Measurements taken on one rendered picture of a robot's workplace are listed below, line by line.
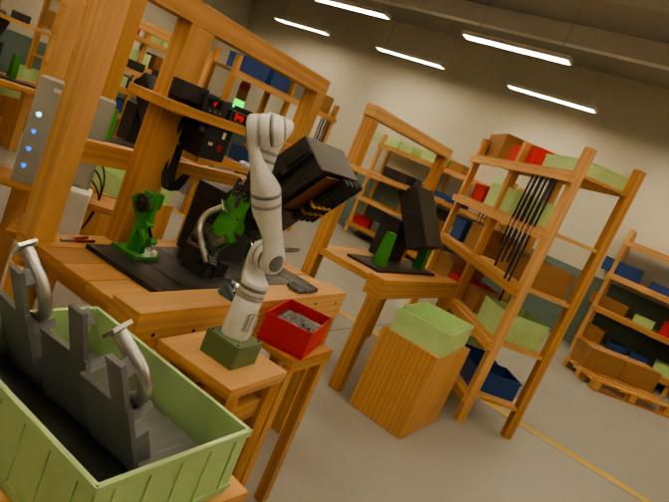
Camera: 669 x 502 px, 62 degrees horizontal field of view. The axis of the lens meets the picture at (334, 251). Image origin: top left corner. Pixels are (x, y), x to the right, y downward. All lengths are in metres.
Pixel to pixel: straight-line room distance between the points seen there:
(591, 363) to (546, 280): 3.98
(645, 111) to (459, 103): 3.38
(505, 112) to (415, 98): 1.98
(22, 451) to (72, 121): 1.30
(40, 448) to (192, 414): 0.40
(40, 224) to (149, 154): 0.52
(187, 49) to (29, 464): 1.73
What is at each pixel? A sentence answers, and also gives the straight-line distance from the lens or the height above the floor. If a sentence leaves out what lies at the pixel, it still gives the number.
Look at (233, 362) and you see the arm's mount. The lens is 1.82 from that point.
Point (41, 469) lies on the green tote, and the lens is 1.20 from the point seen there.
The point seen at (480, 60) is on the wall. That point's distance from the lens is 12.19.
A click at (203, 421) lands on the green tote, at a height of 0.90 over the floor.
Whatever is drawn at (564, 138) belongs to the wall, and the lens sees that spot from 11.27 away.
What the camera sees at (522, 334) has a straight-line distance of 4.71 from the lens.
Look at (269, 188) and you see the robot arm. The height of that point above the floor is 1.44.
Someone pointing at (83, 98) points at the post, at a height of 1.44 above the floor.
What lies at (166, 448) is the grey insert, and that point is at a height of 0.85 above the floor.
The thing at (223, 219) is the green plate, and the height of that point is 1.14.
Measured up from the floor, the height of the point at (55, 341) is 1.03.
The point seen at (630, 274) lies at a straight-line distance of 10.24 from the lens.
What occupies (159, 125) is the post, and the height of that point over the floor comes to 1.42.
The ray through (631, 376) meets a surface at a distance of 8.90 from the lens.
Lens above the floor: 1.63
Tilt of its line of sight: 10 degrees down
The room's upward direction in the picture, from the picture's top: 23 degrees clockwise
